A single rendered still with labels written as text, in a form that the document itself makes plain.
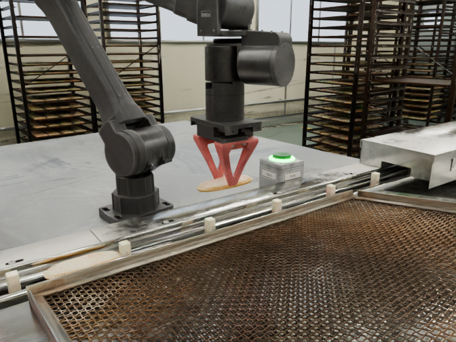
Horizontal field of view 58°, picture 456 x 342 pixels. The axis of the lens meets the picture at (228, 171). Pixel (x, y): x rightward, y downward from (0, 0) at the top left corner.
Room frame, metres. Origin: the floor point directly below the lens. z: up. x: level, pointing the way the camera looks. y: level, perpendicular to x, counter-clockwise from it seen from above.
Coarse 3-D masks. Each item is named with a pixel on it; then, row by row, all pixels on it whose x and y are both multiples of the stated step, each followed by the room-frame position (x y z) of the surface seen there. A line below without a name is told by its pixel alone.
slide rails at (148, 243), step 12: (360, 180) 0.85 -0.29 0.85; (324, 192) 0.77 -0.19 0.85; (336, 192) 0.78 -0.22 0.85; (288, 204) 0.71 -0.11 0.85; (228, 216) 0.65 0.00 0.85; (240, 216) 0.65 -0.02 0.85; (252, 216) 0.66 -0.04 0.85; (192, 228) 0.60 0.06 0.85; (204, 228) 0.60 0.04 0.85; (144, 240) 0.56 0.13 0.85; (156, 240) 0.56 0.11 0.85; (168, 240) 0.56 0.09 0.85; (24, 276) 0.46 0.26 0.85; (36, 276) 0.46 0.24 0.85; (0, 288) 0.43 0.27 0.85
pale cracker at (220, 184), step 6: (210, 180) 0.60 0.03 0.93; (216, 180) 0.60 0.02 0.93; (222, 180) 0.60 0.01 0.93; (240, 180) 0.61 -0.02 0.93; (246, 180) 0.62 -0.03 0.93; (198, 186) 0.59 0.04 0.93; (204, 186) 0.58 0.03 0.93; (210, 186) 0.58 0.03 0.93; (216, 186) 0.58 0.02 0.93; (222, 186) 0.59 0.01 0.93; (228, 186) 0.59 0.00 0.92; (234, 186) 0.60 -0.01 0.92
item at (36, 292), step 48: (192, 240) 0.47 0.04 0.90; (288, 240) 0.46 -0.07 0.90; (336, 240) 0.44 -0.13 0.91; (384, 240) 0.43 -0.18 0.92; (48, 288) 0.37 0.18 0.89; (96, 288) 0.37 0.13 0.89; (144, 288) 0.36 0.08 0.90; (288, 288) 0.33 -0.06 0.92; (384, 288) 0.31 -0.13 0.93; (48, 336) 0.28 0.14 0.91; (96, 336) 0.27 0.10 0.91; (144, 336) 0.27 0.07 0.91; (240, 336) 0.26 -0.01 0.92; (384, 336) 0.24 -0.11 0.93
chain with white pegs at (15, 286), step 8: (408, 168) 0.92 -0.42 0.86; (376, 176) 0.83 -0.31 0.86; (328, 192) 0.75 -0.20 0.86; (272, 200) 0.68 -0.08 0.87; (280, 200) 0.67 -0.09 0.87; (272, 208) 0.68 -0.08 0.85; (280, 208) 0.67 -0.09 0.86; (208, 224) 0.59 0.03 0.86; (120, 248) 0.51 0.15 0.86; (128, 248) 0.51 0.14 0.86; (8, 272) 0.44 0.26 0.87; (16, 272) 0.44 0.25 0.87; (8, 280) 0.43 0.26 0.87; (16, 280) 0.43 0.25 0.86; (8, 288) 0.43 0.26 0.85; (16, 288) 0.43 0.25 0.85
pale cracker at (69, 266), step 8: (80, 256) 0.49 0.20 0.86; (88, 256) 0.49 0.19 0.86; (96, 256) 0.49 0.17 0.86; (104, 256) 0.49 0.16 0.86; (112, 256) 0.50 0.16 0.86; (120, 256) 0.50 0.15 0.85; (56, 264) 0.48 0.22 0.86; (64, 264) 0.47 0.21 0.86; (72, 264) 0.47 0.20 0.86; (80, 264) 0.47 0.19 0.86; (88, 264) 0.48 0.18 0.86; (96, 264) 0.48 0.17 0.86; (48, 272) 0.46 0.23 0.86; (56, 272) 0.46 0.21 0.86; (64, 272) 0.46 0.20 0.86; (72, 272) 0.46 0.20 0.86
